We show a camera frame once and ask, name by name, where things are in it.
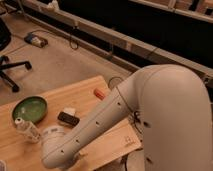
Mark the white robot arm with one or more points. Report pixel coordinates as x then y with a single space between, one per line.
176 118

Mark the green ceramic bowl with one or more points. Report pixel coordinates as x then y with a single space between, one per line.
33 108

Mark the orange cylindrical object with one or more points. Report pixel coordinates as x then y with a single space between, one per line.
98 93

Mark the black rectangular device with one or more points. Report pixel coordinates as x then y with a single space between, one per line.
68 119

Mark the black office chair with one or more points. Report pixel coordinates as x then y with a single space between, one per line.
5 39

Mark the long metal frame rail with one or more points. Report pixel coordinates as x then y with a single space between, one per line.
123 41

